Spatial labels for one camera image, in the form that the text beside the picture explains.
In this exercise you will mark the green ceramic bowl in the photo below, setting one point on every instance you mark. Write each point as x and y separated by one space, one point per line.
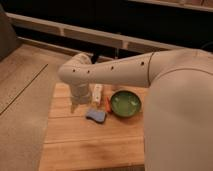
125 103

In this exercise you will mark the orange carrot toy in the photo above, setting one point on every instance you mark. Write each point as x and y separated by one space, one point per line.
107 105

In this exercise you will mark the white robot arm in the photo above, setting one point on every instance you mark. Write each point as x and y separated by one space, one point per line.
178 109

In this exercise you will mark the blue sponge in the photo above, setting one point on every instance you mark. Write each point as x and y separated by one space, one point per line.
98 116

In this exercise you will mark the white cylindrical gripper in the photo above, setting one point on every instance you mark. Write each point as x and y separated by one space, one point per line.
80 94

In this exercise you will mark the wooden shelf rail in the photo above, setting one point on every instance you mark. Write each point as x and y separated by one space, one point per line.
89 35

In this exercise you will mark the grey cabinet corner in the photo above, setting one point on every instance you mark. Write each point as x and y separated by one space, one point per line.
9 41

